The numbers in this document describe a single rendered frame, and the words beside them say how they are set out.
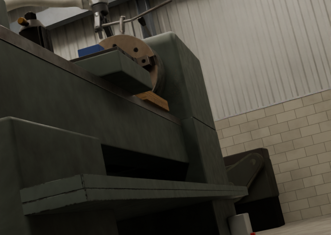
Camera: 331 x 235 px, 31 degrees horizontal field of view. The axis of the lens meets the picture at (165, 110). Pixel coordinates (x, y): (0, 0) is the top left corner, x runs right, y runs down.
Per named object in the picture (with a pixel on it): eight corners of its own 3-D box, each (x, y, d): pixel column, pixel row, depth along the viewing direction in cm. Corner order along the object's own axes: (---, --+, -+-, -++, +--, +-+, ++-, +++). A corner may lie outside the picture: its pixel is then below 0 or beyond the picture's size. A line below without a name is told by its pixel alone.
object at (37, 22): (27, 38, 187) (25, 29, 187) (50, 31, 185) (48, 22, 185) (15, 32, 179) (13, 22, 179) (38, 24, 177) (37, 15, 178)
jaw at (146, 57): (127, 66, 237) (154, 55, 234) (130, 77, 236) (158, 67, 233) (118, 60, 226) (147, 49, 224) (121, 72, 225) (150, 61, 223)
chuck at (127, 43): (90, 117, 244) (89, 43, 249) (164, 112, 236) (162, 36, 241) (82, 115, 235) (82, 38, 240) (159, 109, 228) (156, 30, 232)
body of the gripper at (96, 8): (95, 11, 280) (99, 29, 278) (88, 6, 272) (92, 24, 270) (110, 7, 278) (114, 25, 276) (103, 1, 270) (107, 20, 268)
